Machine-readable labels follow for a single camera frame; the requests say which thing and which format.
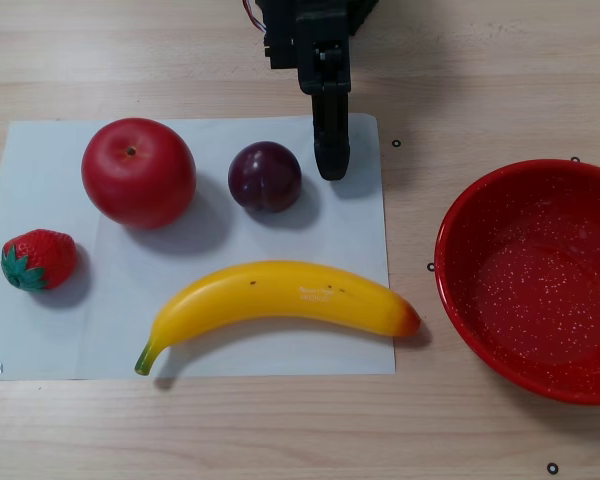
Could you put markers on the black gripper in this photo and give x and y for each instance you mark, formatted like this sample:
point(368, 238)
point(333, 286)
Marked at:
point(325, 75)

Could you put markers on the yellow plastic banana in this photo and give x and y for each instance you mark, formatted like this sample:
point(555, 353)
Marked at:
point(280, 300)

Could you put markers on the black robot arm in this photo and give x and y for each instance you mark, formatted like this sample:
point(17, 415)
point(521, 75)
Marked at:
point(362, 12)

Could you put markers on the red speckled bowl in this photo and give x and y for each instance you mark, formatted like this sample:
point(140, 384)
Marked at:
point(530, 300)

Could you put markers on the dark purple plastic plum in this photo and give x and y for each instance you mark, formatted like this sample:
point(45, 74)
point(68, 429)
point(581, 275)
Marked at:
point(265, 177)

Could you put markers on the red plastic apple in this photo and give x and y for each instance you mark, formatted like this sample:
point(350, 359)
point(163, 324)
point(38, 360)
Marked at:
point(137, 175)

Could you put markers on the white paper sheet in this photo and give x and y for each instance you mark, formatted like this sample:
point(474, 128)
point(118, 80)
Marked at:
point(55, 165)

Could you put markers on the red plastic strawberry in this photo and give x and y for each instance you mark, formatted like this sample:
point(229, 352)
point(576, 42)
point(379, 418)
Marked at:
point(45, 255)

